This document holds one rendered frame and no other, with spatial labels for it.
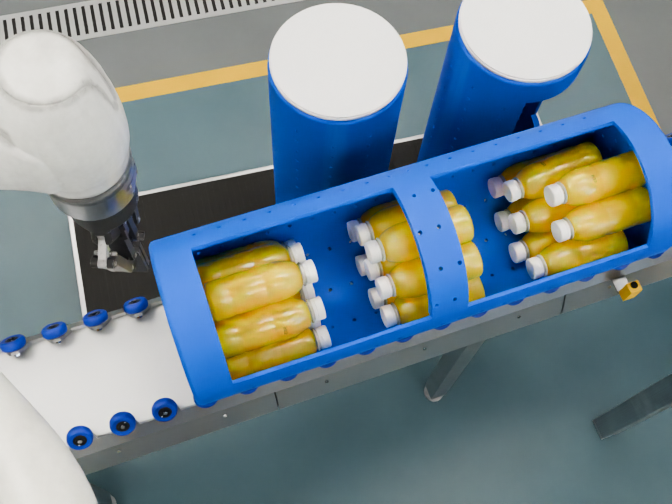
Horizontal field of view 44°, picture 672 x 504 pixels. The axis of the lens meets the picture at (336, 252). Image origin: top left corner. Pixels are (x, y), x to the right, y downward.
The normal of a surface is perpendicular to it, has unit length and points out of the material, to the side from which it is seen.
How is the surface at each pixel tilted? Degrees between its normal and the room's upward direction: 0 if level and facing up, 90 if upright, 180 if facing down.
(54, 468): 36
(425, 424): 0
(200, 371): 54
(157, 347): 0
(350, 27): 0
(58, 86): 25
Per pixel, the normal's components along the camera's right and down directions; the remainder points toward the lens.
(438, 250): 0.18, 0.03
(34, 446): 0.43, -0.70
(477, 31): 0.04, -0.38
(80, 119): 0.68, 0.56
